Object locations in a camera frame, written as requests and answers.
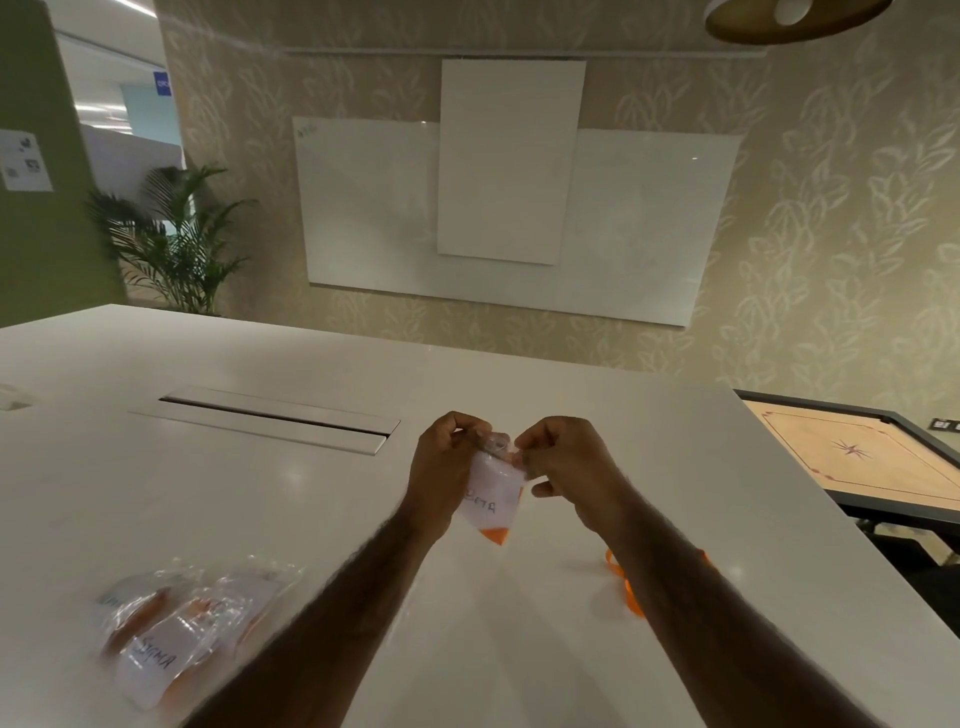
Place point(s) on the person's right hand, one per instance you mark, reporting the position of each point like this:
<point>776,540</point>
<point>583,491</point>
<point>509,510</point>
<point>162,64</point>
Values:
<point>581,469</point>

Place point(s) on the person's left hand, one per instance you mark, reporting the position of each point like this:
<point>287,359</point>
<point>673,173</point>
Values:
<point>433,466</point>

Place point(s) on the person's right thumb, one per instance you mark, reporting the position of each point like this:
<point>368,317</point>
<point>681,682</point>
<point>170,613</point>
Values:
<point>525,442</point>

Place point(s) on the person's left thumb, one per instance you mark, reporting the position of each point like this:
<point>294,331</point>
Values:
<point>469,433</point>

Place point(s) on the clear plastic bag white label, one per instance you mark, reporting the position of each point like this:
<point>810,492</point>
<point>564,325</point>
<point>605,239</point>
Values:
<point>491,495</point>

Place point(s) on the person's left forearm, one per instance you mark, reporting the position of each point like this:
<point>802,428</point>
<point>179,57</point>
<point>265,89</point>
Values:
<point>315,622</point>

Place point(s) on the person's right forearm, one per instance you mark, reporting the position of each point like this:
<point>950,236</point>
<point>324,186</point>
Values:
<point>720,622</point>

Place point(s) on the orange strip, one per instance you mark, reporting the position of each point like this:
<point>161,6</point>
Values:
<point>628,585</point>

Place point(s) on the large glass whiteboard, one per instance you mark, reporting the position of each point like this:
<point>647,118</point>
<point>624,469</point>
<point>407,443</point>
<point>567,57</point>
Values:
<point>637,225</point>

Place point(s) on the clear labelled bag orange contents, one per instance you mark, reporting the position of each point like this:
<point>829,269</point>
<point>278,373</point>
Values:
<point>251,600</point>
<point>133,604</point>
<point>169,646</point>

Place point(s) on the wooden carrom board table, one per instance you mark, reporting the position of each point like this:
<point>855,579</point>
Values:
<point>855,454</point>

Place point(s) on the green potted palm plant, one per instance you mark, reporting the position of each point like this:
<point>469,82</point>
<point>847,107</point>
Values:
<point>169,240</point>

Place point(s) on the round pendant lamp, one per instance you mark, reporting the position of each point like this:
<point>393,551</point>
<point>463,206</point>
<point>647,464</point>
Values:
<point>795,16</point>

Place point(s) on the white paper notice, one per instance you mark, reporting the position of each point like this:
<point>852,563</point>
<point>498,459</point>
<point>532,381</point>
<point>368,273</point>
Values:
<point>24,160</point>

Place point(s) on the wall socket plate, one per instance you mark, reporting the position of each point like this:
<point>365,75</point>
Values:
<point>944,424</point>

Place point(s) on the blue wall sign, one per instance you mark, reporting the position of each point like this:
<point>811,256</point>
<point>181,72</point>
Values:
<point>163,85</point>

